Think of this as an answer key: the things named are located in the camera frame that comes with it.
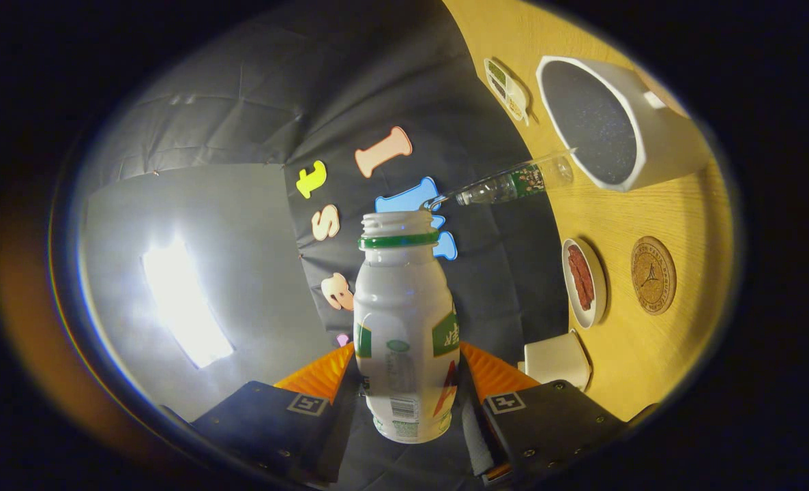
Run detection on white cup with wooden handle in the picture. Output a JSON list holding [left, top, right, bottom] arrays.
[[535, 55, 714, 192]]

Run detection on black backdrop cloth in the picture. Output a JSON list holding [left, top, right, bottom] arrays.
[[80, 0, 569, 491]]

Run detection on red meat strips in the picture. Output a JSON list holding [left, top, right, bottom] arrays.
[[567, 245, 595, 312]]

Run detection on wooden table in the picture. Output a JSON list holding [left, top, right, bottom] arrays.
[[442, 0, 733, 422]]

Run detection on round white plate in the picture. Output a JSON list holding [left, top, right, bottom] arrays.
[[561, 237, 608, 330]]

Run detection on clear plastic water bottle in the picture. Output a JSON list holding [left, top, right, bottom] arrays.
[[424, 149, 576, 211]]

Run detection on white divided dish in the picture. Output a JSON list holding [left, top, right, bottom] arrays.
[[484, 57, 532, 126]]

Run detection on round cork coaster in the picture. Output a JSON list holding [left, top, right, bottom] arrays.
[[630, 236, 677, 316]]

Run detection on white juice bottle green label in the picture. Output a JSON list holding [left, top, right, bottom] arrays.
[[353, 210, 461, 445]]

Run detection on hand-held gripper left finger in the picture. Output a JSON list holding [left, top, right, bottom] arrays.
[[190, 342, 361, 481]]

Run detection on white toaster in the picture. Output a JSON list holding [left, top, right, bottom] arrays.
[[518, 330, 593, 392]]

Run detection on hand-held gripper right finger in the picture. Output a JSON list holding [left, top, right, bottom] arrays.
[[458, 341, 627, 486]]

